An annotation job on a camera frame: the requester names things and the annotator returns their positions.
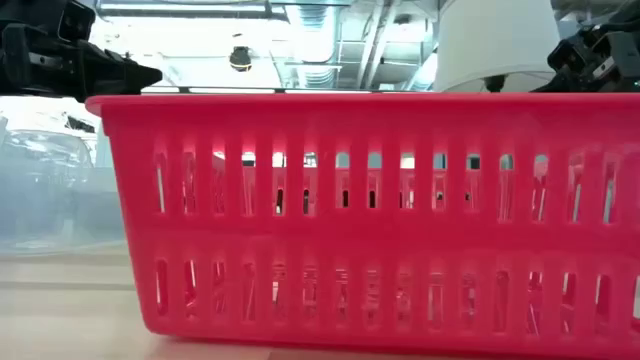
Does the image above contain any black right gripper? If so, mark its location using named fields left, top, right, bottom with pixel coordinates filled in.
left=532, top=0, right=640, bottom=94

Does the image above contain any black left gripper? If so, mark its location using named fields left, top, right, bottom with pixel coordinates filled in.
left=0, top=0, right=164, bottom=103

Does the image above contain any translucent blue plastic basket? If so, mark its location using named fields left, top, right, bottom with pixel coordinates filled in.
left=0, top=117, right=126, bottom=256

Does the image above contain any white lampshade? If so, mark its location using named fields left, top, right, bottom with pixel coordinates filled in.
left=432, top=0, right=562, bottom=93

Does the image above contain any black lamp socket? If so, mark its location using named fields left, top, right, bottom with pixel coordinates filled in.
left=483, top=74, right=507, bottom=94

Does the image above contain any red slotted plastic basket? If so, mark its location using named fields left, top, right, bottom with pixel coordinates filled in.
left=84, top=92, right=640, bottom=359

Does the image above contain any black hanging ceiling camera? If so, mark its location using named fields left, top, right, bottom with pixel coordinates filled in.
left=229, top=45, right=253, bottom=73

